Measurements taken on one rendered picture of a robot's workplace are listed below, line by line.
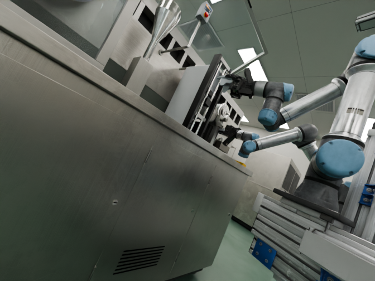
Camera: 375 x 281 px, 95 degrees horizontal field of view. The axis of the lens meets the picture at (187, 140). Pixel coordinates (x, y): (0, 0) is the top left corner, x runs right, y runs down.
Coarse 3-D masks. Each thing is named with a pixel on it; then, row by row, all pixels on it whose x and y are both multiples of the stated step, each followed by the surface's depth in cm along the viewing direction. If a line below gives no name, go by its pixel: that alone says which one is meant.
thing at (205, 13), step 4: (204, 4) 106; (208, 4) 107; (200, 8) 107; (204, 8) 106; (208, 8) 108; (200, 12) 105; (204, 12) 106; (208, 12) 108; (196, 16) 108; (200, 16) 106; (204, 16) 107; (208, 16) 109; (204, 20) 108
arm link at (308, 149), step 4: (312, 140) 114; (296, 144) 120; (300, 144) 117; (304, 144) 115; (308, 144) 114; (312, 144) 114; (300, 148) 118; (304, 148) 117; (308, 148) 115; (312, 148) 114; (316, 148) 114; (304, 152) 118; (308, 152) 115; (312, 152) 114; (308, 156) 116
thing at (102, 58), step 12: (0, 0) 37; (132, 0) 55; (24, 12) 40; (132, 12) 56; (36, 24) 42; (120, 24) 54; (60, 36) 45; (108, 36) 53; (120, 36) 55; (72, 48) 48; (108, 48) 54; (96, 60) 52
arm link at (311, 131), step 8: (296, 128) 107; (304, 128) 105; (312, 128) 105; (272, 136) 109; (280, 136) 107; (288, 136) 106; (296, 136) 106; (304, 136) 104; (312, 136) 105; (248, 144) 107; (256, 144) 108; (264, 144) 108; (272, 144) 108; (280, 144) 109; (248, 152) 110
